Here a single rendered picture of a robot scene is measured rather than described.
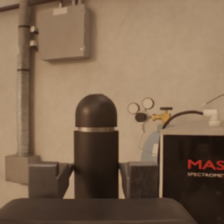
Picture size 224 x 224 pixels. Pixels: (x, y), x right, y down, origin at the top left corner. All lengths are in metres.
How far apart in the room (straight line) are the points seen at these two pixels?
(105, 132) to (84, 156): 0.02
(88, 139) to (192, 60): 1.47
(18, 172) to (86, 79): 0.70
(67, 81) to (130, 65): 0.41
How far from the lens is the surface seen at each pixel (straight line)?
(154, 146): 1.27
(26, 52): 1.95
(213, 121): 0.58
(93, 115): 0.16
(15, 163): 1.91
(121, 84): 1.69
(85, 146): 0.16
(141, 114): 1.31
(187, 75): 1.61
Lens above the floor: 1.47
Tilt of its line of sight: level
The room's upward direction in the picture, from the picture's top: straight up
